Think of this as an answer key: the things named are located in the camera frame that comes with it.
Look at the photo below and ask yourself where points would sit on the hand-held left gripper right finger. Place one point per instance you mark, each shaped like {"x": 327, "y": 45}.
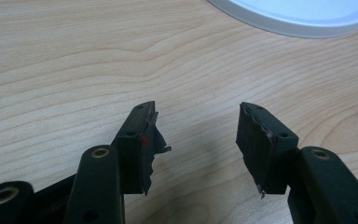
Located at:
{"x": 279, "y": 161}

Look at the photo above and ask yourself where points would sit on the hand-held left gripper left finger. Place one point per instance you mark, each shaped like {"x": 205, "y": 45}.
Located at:
{"x": 133, "y": 155}

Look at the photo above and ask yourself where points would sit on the white round plate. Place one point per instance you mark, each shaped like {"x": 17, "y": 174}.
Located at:
{"x": 301, "y": 15}

